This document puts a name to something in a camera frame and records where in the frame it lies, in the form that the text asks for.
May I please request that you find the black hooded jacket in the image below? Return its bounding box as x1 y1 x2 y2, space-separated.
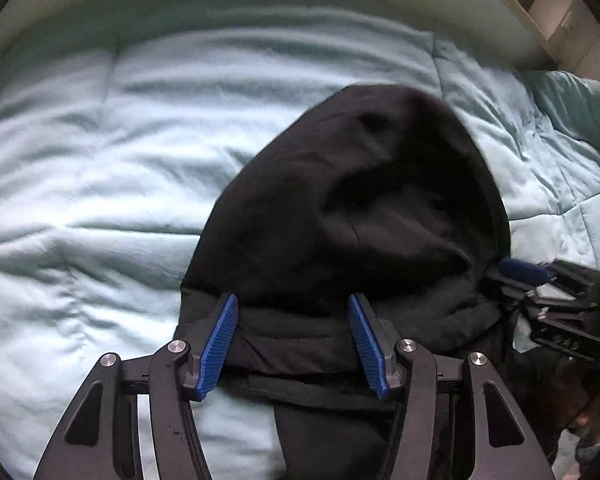
172 83 552 480

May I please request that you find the teal pillow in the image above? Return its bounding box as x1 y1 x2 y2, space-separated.
521 70 600 152

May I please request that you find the light teal bed comforter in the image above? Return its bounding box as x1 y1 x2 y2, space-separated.
0 0 600 479

